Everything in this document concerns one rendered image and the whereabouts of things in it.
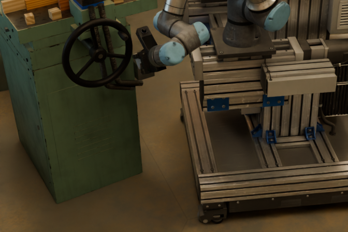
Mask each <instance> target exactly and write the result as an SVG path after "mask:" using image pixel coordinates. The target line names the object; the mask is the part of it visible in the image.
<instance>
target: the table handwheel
mask: <svg viewBox="0 0 348 232"><path fill-rule="evenodd" d="M101 25H106V26H110V27H113V28H115V29H117V30H118V31H122V32H124V33H125V34H126V35H127V36H128V39H127V40H126V41H125V54H115V53H108V52H107V51H106V50H105V49H104V48H103V47H102V46H101V45H98V42H97V39H96V35H95V31H94V27H96V26H101ZM88 29H90V32H91V36H92V40H93V41H92V40H91V39H90V38H88V39H84V40H80V41H81V42H82V44H83V45H84V46H85V47H86V48H87V49H88V50H89V55H90V57H91V58H90V59H89V61H88V62H87V63H86V64H85V65H84V66H83V67H82V68H81V69H80V70H79V71H78V73H77V74H75V73H74V72H73V70H72V68H71V66H70V62H69V55H70V51H71V48H72V46H73V44H74V42H75V41H76V39H77V38H78V37H79V36H80V35H81V34H82V33H83V32H85V31H86V30H88ZM132 52H133V43H132V38H131V36H130V34H129V32H128V30H127V29H126V28H125V26H124V25H122V24H121V23H120V22H118V21H116V20H113V19H108V18H97V19H93V20H90V21H87V22H85V23H83V24H81V25H80V26H79V27H77V28H76V29H75V30H74V31H73V32H72V33H71V34H70V36H69V37H68V39H67V40H66V42H65V45H64V48H63V52H62V65H63V68H64V72H65V73H66V75H67V76H68V78H69V79H70V80H71V81H72V82H74V83H75V84H77V85H80V86H83V87H86V88H97V87H100V86H104V85H106V84H109V83H111V82H112V81H114V80H115V79H116V78H118V77H119V76H120V75H121V74H122V73H123V72H124V70H125V69H126V68H127V66H128V64H129V62H130V60H131V57H132ZM107 57H116V58H120V59H123V60H122V62H121V64H120V66H119V67H118V68H117V69H116V70H115V71H114V72H113V73H112V74H110V75H109V76H107V77H105V78H102V79H99V80H94V81H89V80H84V79H81V78H80V76H81V75H82V74H83V73H84V71H85V70H86V69H87V68H88V67H89V66H90V65H91V64H92V63H93V62H94V61H95V62H97V63H101V62H103V61H104V60H105V59H106V58H107Z"/></svg>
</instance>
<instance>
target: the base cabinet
mask: <svg viewBox="0 0 348 232"><path fill-rule="evenodd" d="M0 49H1V54H2V59H3V64H4V69H5V74H6V78H7V83H8V88H9V93H10V98H11V103H12V107H13V112H14V117H15V121H16V125H17V130H18V135H19V140H20V141H21V143H22V145H23V147H24V148H25V150H26V152H27V154H28V155H29V157H30V159H31V160H32V162H33V164H34V166H35V167H36V169H37V171H38V172H39V174H40V176H41V178H42V179H43V181H44V183H45V185H46V186H47V188H48V190H49V191H50V193H51V195H52V197H53V198H54V200H55V202H56V203H57V204H59V203H62V202H64V201H67V200H70V199H72V198H75V197H78V196H80V195H83V194H86V193H89V192H91V191H94V190H97V189H99V188H102V187H104V186H107V185H110V184H113V183H116V182H118V181H121V180H124V179H126V178H129V177H132V176H135V175H137V174H140V173H142V161H141V149H140V136H139V124H138V111H137V99H136V87H135V89H134V90H133V91H129V90H111V89H107V88H105V86H100V87H97V88H86V87H83V86H80V85H77V84H75V83H74V82H72V81H71V80H70V79H69V78H68V76H67V75H66V73H65V72H64V68H63V65H62V63H60V64H56V65H53V66H49V67H46V68H42V69H39V70H35V71H32V70H31V68H30V67H29V65H28V64H27V62H26V61H25V60H24V58H23V57H22V55H21V54H20V53H19V51H18V50H17V49H16V47H15V46H14V45H13V43H12V42H11V40H10V39H9V38H8V36H7V35H6V34H5V32H4V31H3V29H2V28H1V27H0ZM132 54H133V53H132ZM90 58H91V57H90V56H89V55H88V56H84V57H81V58H78V59H74V60H71V61H69V62H70V66H71V68H72V70H73V72H74V73H75V74H77V73H78V71H79V70H80V69H81V68H82V67H83V66H84V65H85V64H86V63H87V62H88V61H89V59H90ZM80 78H81V79H84V80H89V81H94V80H99V79H102V75H101V70H100V66H99V63H97V62H95V61H94V62H93V63H92V64H91V65H90V66H89V67H88V68H87V69H86V70H85V71H84V73H83V74H82V75H81V76H80ZM120 79H121V80H135V74H134V62H133V57H131V59H130V62H129V64H128V66H127V68H126V69H125V70H124V72H123V73H122V74H121V75H120Z"/></svg>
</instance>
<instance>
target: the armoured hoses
mask: <svg viewBox="0 0 348 232"><path fill-rule="evenodd" d="M97 7H98V10H99V14H100V18H107V17H106V13H105V8H104V4H103V3H99V4H97ZM88 11H89V16H90V20H93V19H96V15H95V10H94V6H88ZM102 27H103V31H104V36H105V40H106V45H107V50H108V53H114V49H113V45H112V41H111V37H110V36H111V35H110V31H109V26H106V25H103V26H102ZM94 31H95V35H96V39H97V42H98V45H101V40H100V35H99V30H98V26H96V27H94ZM101 46H102V45H101ZM109 58H110V63H111V67H112V72H114V71H115V70H116V69H117V68H118V67H117V63H116V59H115V58H114V57H109ZM105 65H106V64H105V61H103V62H101V63H99V66H100V70H101V76H102V78H105V77H107V70H106V66H105ZM115 83H116V84H114V83H109V84H106V85H105V88H107V89H111V90H129V91H133V90H134V89H135V86H142V85H143V81H142V80H121V79H120V77H118V78H116V79H115Z"/></svg>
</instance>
